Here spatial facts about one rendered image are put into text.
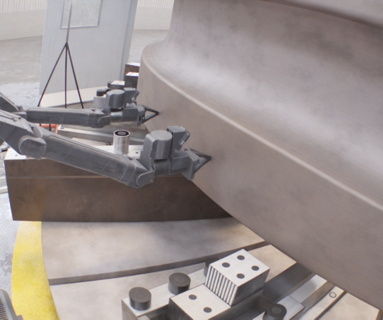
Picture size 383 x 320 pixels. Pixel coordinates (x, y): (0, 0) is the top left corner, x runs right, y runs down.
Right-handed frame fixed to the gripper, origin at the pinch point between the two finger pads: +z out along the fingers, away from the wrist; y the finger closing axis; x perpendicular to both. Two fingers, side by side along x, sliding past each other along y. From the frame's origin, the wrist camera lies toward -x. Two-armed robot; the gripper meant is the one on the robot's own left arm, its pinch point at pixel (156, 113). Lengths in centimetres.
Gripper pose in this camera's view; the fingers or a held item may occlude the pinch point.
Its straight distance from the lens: 146.4
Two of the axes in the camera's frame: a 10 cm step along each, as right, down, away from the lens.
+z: 9.1, -0.7, 4.2
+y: -4.0, -4.5, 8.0
